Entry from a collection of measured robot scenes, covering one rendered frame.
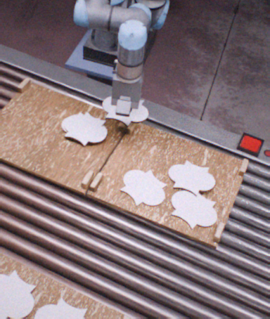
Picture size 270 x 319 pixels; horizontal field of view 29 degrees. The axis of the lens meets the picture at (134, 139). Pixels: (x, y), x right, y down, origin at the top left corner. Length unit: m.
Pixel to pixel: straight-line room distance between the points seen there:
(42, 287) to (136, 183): 0.42
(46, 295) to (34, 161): 0.45
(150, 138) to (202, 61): 1.93
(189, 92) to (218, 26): 0.80
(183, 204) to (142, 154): 0.23
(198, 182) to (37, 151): 0.52
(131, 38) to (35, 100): 0.56
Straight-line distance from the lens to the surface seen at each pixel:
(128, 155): 1.67
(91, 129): 1.71
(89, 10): 1.52
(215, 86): 3.44
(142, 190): 1.58
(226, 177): 1.67
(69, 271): 1.46
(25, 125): 1.76
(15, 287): 1.41
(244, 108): 3.33
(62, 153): 1.67
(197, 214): 1.55
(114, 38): 2.04
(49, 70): 1.99
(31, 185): 1.62
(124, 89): 1.53
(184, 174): 1.63
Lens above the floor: 2.20
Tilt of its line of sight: 47 degrees down
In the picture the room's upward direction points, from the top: 7 degrees clockwise
